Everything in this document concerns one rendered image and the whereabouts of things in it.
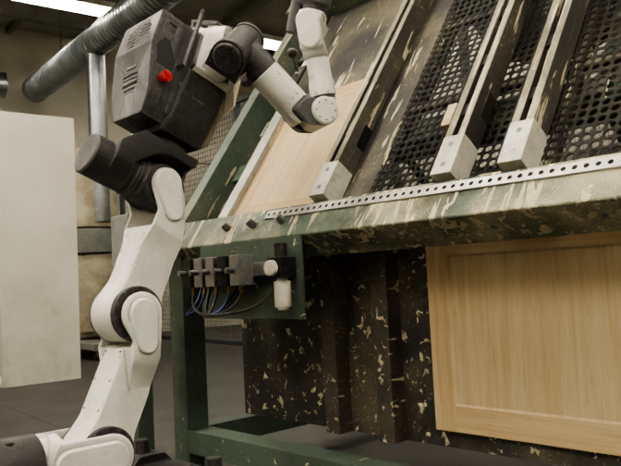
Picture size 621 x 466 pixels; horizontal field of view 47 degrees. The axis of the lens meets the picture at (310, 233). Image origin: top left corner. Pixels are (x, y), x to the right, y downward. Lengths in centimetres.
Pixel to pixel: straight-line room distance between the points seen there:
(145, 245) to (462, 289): 85
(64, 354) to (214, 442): 350
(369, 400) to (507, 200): 90
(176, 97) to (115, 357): 69
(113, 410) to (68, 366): 403
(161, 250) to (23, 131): 406
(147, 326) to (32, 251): 399
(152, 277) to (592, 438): 115
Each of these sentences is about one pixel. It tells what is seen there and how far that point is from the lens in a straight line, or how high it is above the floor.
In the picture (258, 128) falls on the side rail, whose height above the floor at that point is 130.
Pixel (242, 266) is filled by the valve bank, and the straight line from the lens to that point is 209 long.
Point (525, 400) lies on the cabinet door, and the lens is 191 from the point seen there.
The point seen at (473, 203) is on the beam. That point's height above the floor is 84.
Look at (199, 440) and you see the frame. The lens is 256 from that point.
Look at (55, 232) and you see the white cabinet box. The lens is 586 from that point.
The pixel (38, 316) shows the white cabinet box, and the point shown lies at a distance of 580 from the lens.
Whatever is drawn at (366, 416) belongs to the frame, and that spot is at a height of 25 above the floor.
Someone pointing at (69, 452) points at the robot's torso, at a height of 32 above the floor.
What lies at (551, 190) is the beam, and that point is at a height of 84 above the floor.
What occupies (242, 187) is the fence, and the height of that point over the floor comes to 101.
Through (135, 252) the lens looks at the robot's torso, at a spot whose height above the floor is 77.
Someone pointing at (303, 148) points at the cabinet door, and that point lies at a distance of 242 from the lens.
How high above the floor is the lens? 68
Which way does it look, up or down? 4 degrees up
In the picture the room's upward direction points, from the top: 3 degrees counter-clockwise
